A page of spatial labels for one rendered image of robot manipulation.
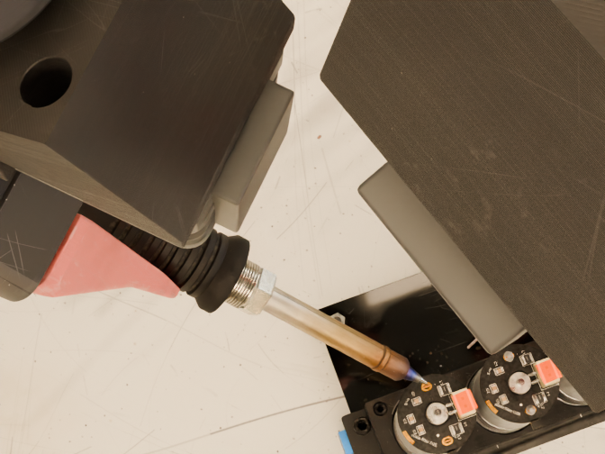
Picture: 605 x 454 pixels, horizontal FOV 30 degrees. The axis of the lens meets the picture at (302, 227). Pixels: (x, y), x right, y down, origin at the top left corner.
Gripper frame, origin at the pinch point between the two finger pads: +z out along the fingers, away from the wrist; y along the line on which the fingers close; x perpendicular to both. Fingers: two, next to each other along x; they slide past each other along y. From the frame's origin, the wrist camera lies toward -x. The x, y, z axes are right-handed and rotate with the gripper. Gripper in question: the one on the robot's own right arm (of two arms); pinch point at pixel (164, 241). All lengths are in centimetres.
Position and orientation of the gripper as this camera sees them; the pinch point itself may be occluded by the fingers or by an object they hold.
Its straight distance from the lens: 33.3
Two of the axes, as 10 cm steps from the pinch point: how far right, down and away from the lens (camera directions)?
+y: 4.2, -8.8, 2.1
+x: -7.7, -2.3, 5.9
